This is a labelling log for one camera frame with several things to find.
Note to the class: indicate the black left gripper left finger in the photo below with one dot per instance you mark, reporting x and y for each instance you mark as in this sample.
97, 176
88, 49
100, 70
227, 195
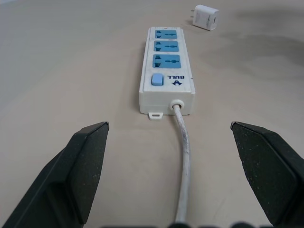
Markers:
71, 173

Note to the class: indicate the white USB charger plug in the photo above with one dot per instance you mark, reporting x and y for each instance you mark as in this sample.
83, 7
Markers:
204, 18

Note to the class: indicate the white power strip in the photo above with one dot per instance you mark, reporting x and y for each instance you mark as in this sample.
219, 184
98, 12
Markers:
166, 73

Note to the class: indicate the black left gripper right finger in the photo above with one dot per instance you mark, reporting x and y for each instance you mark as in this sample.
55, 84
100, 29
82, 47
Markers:
268, 171

